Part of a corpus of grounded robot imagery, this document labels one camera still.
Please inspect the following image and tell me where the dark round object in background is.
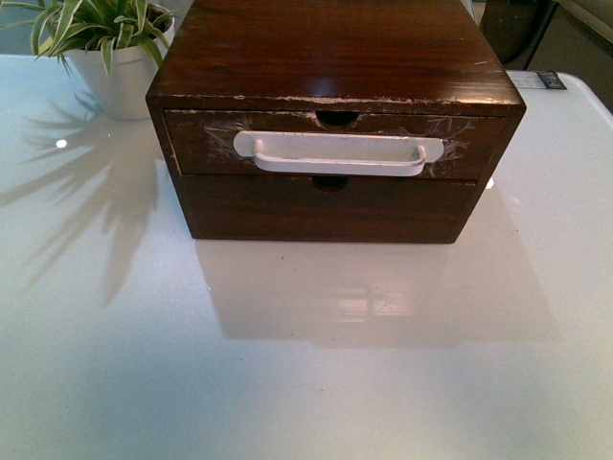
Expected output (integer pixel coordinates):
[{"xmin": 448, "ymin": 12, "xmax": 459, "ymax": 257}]
[{"xmin": 479, "ymin": 0, "xmax": 557, "ymax": 70}]

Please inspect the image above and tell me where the dark brown wooden drawer cabinet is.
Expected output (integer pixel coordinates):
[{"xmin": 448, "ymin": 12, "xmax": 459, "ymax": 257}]
[{"xmin": 147, "ymin": 1, "xmax": 526, "ymax": 230}]

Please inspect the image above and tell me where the white plant pot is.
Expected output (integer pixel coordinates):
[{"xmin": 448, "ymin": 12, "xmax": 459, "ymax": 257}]
[{"xmin": 64, "ymin": 1, "xmax": 174, "ymax": 121}]

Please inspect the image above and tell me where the black label sticker on table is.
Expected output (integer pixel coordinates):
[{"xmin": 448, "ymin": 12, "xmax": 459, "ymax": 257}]
[{"xmin": 536, "ymin": 71, "xmax": 566, "ymax": 90}]

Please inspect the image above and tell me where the green striped spider plant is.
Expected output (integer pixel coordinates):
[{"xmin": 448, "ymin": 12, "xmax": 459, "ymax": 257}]
[{"xmin": 1, "ymin": 0, "xmax": 174, "ymax": 75}]

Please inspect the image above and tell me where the white metal drawer handle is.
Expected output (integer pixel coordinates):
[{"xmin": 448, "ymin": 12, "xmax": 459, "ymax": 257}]
[{"xmin": 233, "ymin": 130, "xmax": 444, "ymax": 177}]

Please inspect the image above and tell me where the wooden drawer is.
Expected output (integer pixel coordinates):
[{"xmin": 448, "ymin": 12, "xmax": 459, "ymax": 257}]
[
  {"xmin": 165, "ymin": 110, "xmax": 510, "ymax": 180},
  {"xmin": 174, "ymin": 174, "xmax": 477, "ymax": 243}
]

